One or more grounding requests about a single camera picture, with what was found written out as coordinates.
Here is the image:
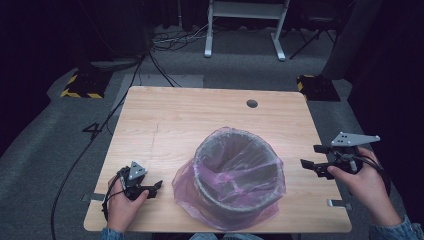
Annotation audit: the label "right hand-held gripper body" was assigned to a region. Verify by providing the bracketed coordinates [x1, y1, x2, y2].
[329, 131, 381, 173]

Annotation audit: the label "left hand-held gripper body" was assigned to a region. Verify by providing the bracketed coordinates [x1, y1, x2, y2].
[116, 161, 149, 201]

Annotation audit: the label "pink plastic trash bag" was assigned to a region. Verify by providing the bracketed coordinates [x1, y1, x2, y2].
[171, 126, 288, 232]

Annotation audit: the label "green plastic trash bin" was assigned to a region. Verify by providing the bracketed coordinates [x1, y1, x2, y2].
[193, 128, 284, 231]

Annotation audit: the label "person's left hand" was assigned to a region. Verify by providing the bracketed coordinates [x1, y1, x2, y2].
[106, 178, 150, 233]

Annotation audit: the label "person's right hand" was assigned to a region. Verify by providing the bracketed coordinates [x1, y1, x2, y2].
[328, 147, 403, 228]

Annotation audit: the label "black yellow striped stand base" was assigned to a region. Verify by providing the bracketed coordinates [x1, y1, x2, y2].
[59, 68, 113, 99]
[296, 73, 342, 103]

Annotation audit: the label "person's blue jeans legs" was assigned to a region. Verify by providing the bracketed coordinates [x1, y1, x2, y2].
[188, 232, 268, 240]

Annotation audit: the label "grey column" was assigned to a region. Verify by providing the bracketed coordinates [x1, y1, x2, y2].
[319, 0, 384, 81]

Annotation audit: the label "black tripod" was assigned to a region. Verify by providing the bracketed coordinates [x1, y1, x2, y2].
[288, 13, 338, 61]

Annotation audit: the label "metal table edge bracket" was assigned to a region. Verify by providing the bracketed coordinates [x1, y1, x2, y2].
[326, 199, 353, 211]
[81, 193, 106, 203]

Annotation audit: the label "left hand-held gripper black cable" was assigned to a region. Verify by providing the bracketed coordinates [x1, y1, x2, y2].
[101, 168, 127, 222]

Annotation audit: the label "hand-held gripper black cable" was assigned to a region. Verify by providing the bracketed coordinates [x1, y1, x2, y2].
[101, 168, 127, 222]
[356, 154, 393, 198]

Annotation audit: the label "right hand-held gripper black cable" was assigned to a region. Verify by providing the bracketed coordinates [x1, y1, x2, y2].
[356, 154, 393, 198]

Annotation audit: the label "long black floor cable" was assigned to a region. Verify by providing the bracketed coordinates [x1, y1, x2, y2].
[50, 53, 148, 240]

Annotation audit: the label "bundle of floor cables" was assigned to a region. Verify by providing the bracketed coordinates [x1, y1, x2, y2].
[151, 23, 214, 53]

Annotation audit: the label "white metal desk frame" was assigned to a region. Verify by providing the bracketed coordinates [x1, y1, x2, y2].
[203, 0, 290, 62]

